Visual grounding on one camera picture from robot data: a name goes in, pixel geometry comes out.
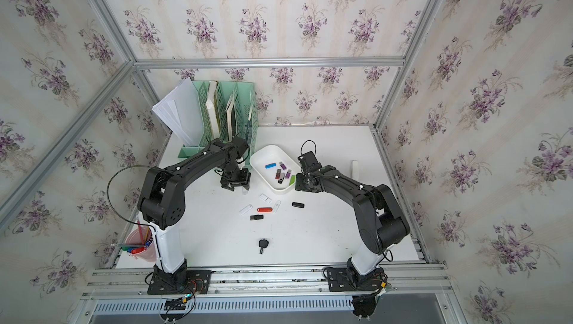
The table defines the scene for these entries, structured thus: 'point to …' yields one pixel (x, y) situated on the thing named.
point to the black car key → (262, 243)
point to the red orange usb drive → (265, 210)
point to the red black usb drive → (277, 174)
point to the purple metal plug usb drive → (288, 173)
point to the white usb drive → (245, 209)
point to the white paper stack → (183, 110)
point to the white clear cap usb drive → (245, 192)
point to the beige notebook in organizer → (228, 110)
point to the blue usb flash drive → (270, 165)
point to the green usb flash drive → (292, 179)
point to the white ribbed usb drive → (265, 198)
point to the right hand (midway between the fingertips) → (303, 184)
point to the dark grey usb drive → (256, 217)
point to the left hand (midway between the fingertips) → (246, 188)
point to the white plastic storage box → (276, 167)
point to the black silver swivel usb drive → (281, 178)
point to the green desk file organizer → (244, 116)
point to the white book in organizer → (213, 110)
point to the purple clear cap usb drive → (283, 166)
